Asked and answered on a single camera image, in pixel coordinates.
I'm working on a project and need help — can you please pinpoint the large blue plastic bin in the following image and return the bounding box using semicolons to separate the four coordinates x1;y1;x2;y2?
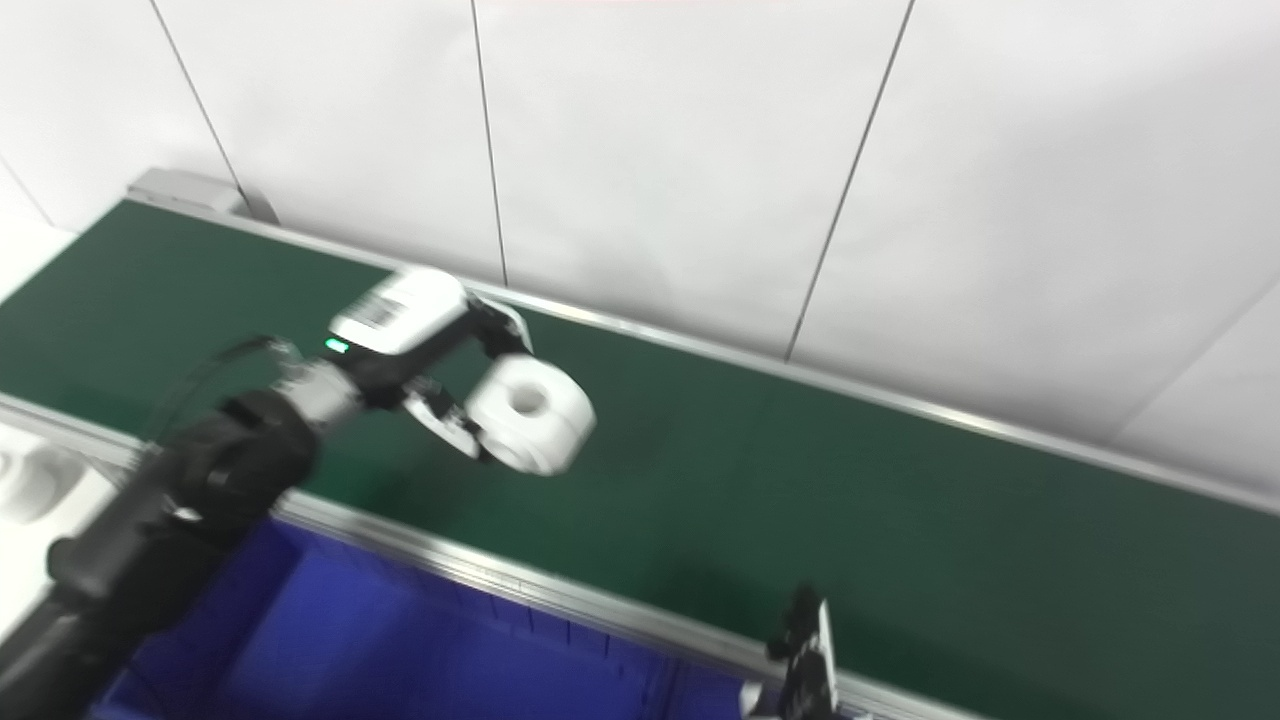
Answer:
645;655;791;720
88;515;656;720

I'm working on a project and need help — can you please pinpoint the green conveyor belt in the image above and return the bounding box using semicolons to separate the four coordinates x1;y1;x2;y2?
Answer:
0;200;1280;720
0;192;1280;720

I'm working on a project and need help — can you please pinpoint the grey conveyor motor housing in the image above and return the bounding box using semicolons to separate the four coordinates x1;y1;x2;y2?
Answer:
127;167;279;227

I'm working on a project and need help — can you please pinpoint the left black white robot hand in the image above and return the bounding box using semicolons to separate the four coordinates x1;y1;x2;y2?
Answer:
326;267;534;463

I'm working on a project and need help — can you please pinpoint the white round plastic part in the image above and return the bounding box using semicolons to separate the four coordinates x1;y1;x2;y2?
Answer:
464;354;599;477
0;440;85;525

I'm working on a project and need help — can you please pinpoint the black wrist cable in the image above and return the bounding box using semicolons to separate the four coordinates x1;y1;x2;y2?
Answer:
148;334;303;441

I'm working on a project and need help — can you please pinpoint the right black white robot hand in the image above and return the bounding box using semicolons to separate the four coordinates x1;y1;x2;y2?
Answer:
740;583;839;720

